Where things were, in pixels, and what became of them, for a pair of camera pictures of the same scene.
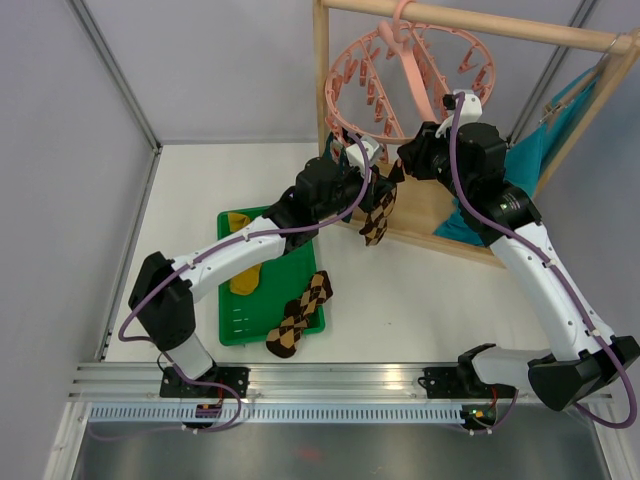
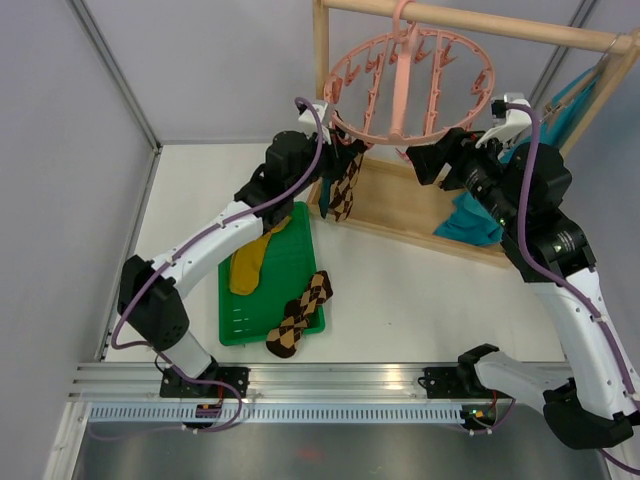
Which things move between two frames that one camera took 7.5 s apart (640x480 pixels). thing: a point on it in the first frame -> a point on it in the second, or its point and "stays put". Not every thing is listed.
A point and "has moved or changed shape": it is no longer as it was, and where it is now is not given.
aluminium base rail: [268, 381] stays put
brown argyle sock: [375, 226] has moved or changed shape
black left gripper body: [367, 203] -> [329, 164]
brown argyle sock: [282, 340] stays put
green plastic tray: [248, 319] stays put
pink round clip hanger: [395, 83] stays put
